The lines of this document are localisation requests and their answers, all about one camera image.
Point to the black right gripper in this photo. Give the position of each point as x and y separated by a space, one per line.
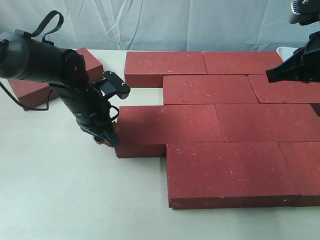
303 66

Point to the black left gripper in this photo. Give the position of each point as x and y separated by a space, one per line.
100 123

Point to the red brick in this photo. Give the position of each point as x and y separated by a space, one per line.
33 94
145 131

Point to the third row brick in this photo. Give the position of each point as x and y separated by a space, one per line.
288 122

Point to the second row brick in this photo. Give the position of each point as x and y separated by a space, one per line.
207 89
285 92

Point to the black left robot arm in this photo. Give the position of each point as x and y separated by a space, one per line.
64 70

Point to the top row left brick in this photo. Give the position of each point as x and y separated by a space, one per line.
146 69

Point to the top row right brick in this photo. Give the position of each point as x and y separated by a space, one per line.
240 62

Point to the bottom row right brick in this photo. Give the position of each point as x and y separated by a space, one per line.
303 160

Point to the bottom row left brick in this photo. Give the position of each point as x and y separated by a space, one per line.
228 175

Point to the white plastic tray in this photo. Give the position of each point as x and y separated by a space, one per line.
286 53

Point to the white backdrop curtain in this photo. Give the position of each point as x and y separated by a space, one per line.
163 25

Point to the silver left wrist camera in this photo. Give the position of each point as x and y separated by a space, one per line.
112 85

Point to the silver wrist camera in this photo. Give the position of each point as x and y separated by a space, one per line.
304 12
112 85

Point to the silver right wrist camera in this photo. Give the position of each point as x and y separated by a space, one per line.
304 12

